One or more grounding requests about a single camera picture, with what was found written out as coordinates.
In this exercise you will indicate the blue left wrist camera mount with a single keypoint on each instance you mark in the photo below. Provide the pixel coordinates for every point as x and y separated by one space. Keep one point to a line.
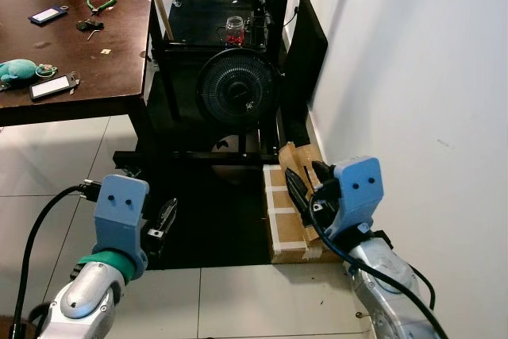
121 212

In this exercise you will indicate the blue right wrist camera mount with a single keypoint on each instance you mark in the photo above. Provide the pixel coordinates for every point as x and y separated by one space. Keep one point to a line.
357 192

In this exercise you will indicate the glass jar with red contents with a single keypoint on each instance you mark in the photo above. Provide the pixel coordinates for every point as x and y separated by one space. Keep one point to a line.
234 32

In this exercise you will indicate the black metal rack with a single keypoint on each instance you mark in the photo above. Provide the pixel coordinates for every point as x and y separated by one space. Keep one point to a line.
198 17

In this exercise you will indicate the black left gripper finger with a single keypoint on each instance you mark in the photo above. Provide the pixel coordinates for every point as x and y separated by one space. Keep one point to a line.
169 216

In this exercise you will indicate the black headed key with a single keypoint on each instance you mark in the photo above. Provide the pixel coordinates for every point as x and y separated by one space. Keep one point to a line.
87 26

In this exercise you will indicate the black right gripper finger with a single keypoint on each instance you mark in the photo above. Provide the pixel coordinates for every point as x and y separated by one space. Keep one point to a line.
300 196
324 175

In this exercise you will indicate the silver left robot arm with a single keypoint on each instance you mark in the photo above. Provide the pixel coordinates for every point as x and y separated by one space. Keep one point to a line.
87 299

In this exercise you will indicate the black flat panel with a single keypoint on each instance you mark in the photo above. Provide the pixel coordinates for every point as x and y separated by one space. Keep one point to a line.
305 61

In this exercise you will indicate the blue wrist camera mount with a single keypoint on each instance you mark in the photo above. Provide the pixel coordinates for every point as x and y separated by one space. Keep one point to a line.
121 212
357 192

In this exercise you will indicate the dark brown wooden table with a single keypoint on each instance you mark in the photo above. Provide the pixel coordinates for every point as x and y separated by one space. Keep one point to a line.
79 61

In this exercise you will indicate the black round fan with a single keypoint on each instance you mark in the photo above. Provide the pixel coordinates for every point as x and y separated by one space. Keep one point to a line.
236 85

